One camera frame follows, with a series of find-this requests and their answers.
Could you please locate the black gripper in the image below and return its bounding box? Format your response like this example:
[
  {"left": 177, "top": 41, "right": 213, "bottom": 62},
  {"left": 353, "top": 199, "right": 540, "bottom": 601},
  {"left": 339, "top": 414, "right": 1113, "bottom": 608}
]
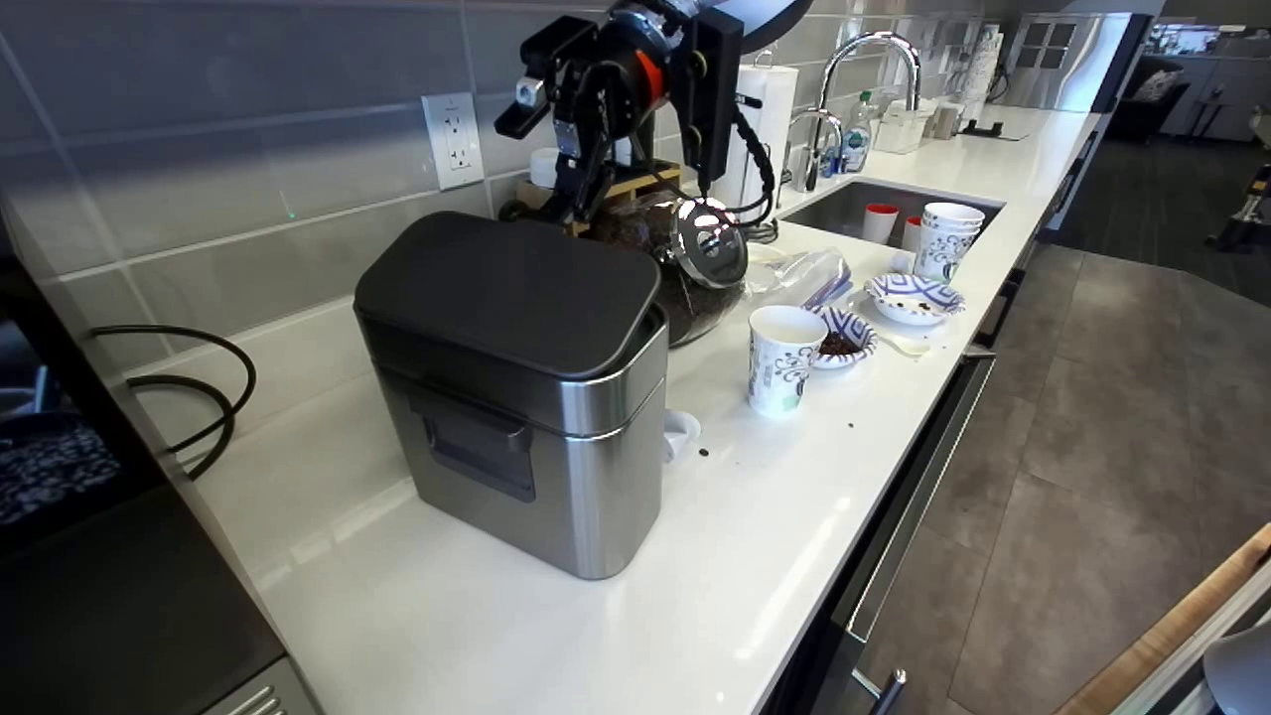
[{"left": 546, "top": 13, "right": 668, "bottom": 233}]

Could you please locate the dark grey bin lid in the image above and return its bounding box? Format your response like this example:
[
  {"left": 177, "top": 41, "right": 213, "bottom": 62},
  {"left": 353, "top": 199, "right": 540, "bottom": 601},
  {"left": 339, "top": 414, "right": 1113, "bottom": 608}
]
[{"left": 349, "top": 209, "right": 668, "bottom": 389}]

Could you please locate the swirl print paper cup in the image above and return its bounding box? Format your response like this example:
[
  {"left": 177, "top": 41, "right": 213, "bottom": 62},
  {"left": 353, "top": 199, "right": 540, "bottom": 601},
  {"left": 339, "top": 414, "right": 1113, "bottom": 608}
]
[{"left": 741, "top": 302, "right": 830, "bottom": 420}]

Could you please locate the stainless steel recycling bin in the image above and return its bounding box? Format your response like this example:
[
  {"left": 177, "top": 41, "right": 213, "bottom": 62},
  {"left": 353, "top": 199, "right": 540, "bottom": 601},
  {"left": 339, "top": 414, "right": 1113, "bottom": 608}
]
[{"left": 360, "top": 308, "right": 674, "bottom": 584}]

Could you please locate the white paper towel roll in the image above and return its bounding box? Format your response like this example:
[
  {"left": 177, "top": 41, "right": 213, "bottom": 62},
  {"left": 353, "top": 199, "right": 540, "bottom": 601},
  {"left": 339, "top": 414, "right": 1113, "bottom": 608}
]
[{"left": 720, "top": 61, "right": 802, "bottom": 229}]

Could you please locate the tall chrome faucet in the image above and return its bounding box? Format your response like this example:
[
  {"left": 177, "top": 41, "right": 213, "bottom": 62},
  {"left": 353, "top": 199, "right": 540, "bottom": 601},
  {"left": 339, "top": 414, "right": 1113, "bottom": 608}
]
[{"left": 806, "top": 26, "right": 929, "bottom": 191}]

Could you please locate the clear zip plastic bag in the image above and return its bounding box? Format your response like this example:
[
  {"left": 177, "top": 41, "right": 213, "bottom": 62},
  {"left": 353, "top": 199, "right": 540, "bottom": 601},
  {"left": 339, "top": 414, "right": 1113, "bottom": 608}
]
[{"left": 757, "top": 242, "right": 867, "bottom": 315}]

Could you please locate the steel sink basin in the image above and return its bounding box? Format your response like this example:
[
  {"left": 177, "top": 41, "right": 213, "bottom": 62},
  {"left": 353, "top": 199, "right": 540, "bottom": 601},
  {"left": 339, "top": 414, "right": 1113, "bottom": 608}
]
[{"left": 783, "top": 177, "right": 1003, "bottom": 259}]

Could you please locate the clear soap bottle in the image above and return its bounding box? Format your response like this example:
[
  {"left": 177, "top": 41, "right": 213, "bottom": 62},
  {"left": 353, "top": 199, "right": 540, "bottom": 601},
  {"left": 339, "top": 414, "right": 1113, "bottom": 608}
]
[{"left": 842, "top": 86, "right": 883, "bottom": 177}]

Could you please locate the blue patterned paper plate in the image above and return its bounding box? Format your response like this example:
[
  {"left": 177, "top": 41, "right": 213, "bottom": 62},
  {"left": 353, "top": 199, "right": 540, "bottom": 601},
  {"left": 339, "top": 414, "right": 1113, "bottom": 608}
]
[
  {"left": 867, "top": 266, "right": 962, "bottom": 334},
  {"left": 806, "top": 307, "right": 876, "bottom": 376}
]

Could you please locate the coffee grounds pile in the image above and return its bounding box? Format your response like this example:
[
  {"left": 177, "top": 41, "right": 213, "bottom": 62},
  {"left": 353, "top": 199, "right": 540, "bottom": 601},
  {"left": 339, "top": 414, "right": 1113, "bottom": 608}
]
[{"left": 817, "top": 324, "right": 871, "bottom": 363}]

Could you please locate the white container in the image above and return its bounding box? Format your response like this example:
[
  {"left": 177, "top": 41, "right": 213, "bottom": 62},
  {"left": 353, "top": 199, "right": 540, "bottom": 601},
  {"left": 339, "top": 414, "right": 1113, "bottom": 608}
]
[{"left": 876, "top": 103, "right": 929, "bottom": 160}]

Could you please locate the cream flat stir stick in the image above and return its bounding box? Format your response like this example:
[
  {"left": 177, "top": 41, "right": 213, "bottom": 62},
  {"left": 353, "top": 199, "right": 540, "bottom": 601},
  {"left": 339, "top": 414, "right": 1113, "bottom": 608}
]
[{"left": 871, "top": 315, "right": 949, "bottom": 363}]

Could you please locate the tall white bottle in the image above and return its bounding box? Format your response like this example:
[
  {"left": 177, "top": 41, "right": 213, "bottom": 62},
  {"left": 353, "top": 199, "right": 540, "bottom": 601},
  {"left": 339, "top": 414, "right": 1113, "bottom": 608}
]
[{"left": 958, "top": 18, "right": 1010, "bottom": 124}]

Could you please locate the black coffee machine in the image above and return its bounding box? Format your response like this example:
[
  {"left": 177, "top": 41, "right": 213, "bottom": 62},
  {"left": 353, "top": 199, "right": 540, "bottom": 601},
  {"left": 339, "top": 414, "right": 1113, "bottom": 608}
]
[{"left": 0, "top": 249, "right": 327, "bottom": 715}]

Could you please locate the office chair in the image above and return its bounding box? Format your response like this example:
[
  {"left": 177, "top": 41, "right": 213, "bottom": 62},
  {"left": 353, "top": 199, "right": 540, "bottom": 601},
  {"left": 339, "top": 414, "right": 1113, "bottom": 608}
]
[{"left": 1207, "top": 112, "right": 1271, "bottom": 254}]

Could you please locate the wooden edged counter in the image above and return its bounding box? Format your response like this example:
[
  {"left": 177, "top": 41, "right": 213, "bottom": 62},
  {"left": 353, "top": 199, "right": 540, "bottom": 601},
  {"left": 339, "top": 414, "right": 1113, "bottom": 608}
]
[{"left": 1054, "top": 519, "right": 1271, "bottom": 715}]

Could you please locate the grey round object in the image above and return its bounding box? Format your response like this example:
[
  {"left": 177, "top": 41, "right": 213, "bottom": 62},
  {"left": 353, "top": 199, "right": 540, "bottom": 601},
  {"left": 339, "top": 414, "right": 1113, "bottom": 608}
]
[{"left": 1198, "top": 618, "right": 1271, "bottom": 715}]

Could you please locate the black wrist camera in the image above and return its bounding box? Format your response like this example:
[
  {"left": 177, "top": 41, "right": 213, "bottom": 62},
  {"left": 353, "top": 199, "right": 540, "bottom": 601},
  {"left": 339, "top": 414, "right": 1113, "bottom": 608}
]
[{"left": 491, "top": 49, "right": 565, "bottom": 144}]

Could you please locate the white wall outlet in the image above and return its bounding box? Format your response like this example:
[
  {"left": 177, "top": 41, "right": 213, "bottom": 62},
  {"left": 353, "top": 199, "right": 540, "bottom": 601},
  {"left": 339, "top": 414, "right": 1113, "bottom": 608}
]
[{"left": 421, "top": 86, "right": 488, "bottom": 196}]

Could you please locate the black power cable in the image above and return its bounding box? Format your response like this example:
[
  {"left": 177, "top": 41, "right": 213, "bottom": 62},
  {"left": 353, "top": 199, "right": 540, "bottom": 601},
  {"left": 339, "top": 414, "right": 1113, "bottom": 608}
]
[{"left": 82, "top": 323, "right": 262, "bottom": 485}]

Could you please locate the long metal drawer handle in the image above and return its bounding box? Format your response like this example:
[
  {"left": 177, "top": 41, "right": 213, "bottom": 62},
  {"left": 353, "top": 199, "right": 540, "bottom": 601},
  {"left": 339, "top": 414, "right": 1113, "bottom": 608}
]
[{"left": 842, "top": 352, "right": 1001, "bottom": 649}]

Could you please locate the short metal drawer handle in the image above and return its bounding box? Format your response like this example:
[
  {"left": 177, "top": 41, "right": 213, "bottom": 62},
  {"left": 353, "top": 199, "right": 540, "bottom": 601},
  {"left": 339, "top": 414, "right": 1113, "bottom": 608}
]
[{"left": 848, "top": 665, "right": 915, "bottom": 715}]

